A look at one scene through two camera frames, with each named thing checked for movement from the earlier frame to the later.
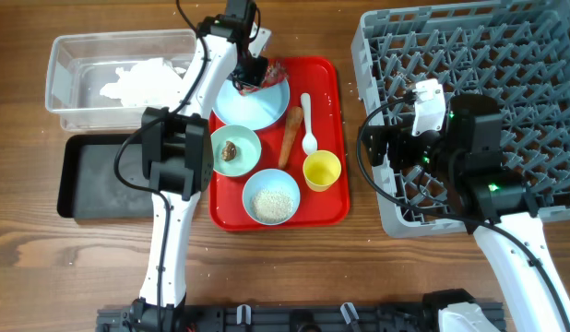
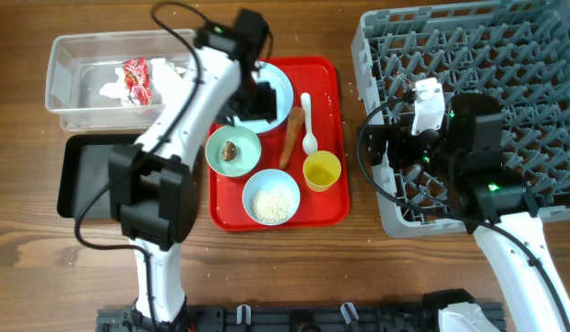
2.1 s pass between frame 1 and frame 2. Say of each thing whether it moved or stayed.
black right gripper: stayed
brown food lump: stayed
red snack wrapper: moved
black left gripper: moved
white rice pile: stayed
